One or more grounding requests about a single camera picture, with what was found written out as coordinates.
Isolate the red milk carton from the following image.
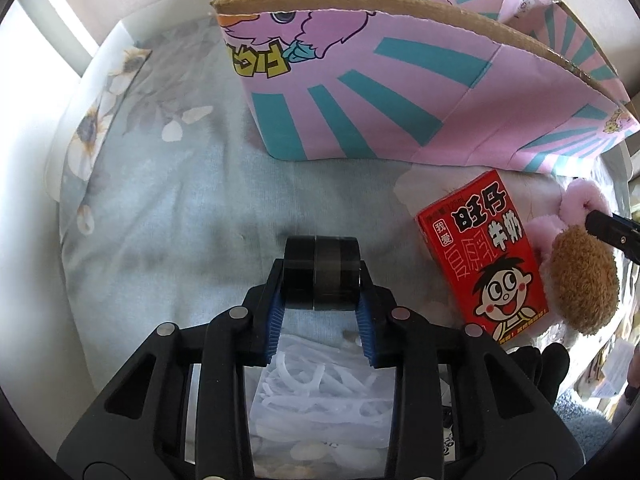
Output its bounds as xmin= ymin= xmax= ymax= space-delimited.
xmin=415 ymin=170 xmax=551 ymax=348

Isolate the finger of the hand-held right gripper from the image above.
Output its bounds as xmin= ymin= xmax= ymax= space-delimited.
xmin=585 ymin=209 xmax=640 ymax=263

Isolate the pink striped cardboard box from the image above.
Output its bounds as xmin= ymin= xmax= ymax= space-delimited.
xmin=210 ymin=0 xmax=640 ymax=176

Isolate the dark grey tape roll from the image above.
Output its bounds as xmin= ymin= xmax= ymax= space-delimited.
xmin=314 ymin=235 xmax=362 ymax=311

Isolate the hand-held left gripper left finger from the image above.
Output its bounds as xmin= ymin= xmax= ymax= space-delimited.
xmin=57 ymin=259 xmax=291 ymax=480

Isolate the clear bag of floss picks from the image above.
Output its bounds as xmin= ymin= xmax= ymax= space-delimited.
xmin=250 ymin=332 xmax=401 ymax=480

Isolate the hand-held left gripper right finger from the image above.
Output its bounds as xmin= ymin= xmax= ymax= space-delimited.
xmin=352 ymin=260 xmax=586 ymax=480

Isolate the floral light blue bedsheet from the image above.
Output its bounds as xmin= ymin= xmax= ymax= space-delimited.
xmin=57 ymin=15 xmax=640 ymax=480

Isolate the pink and brown plush toy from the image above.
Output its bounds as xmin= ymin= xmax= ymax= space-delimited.
xmin=527 ymin=178 xmax=621 ymax=336

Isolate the white printed paper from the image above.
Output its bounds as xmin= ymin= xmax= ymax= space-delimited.
xmin=590 ymin=330 xmax=637 ymax=401

